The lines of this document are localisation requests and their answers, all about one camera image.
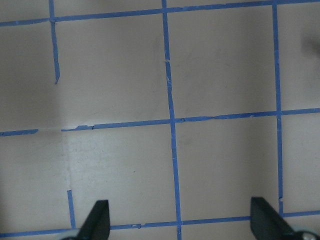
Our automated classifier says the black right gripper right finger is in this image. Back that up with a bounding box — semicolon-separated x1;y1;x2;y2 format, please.
250;197;295;240

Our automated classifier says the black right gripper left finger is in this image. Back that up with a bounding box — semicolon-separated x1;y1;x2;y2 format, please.
77;200;110;240

